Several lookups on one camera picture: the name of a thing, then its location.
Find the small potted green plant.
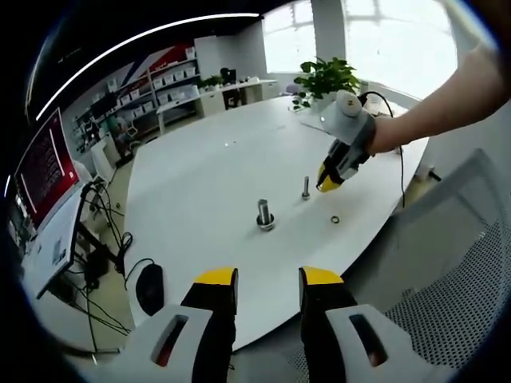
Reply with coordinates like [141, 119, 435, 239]
[197, 74, 224, 91]

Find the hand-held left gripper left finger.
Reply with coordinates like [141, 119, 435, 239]
[121, 266, 240, 383]

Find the grey mesh office chair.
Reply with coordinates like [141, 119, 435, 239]
[279, 149, 511, 383]

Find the black computer mouse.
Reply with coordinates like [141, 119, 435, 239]
[135, 263, 164, 316]

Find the thick threaded steel stud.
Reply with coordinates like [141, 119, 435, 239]
[255, 198, 276, 233]

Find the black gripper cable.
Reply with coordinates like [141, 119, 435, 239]
[358, 91, 406, 209]

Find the black office chair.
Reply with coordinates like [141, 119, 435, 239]
[221, 68, 240, 111]

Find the bundle of black cables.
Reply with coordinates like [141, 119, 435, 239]
[67, 187, 135, 352]

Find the shelf with white bins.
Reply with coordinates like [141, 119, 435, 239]
[71, 45, 200, 136]

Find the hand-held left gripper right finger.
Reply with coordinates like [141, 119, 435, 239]
[298, 266, 442, 383]

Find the large potted green plant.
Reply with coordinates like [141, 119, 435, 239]
[293, 57, 362, 111]

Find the monitor with red screen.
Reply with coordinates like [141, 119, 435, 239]
[14, 106, 81, 232]

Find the white side desk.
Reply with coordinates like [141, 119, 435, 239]
[22, 183, 109, 300]

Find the ceiling light strip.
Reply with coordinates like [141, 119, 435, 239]
[35, 13, 261, 121]

